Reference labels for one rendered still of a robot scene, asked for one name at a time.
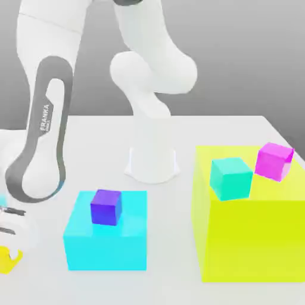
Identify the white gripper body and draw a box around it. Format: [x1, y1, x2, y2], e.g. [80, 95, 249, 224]
[0, 220, 30, 250]

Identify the small yellow cube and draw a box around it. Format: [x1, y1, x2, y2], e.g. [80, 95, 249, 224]
[0, 245, 24, 275]

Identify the small purple cube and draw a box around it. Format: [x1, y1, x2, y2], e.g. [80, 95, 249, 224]
[90, 189, 123, 226]

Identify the small teal cube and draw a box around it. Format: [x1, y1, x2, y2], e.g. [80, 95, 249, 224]
[209, 157, 254, 202]

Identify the small magenta cube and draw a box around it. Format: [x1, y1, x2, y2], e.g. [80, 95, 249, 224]
[254, 142, 295, 183]

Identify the large cyan box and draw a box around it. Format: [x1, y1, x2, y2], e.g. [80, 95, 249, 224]
[63, 189, 148, 272]

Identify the large yellow box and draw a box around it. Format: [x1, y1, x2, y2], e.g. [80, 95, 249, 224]
[191, 145, 305, 284]

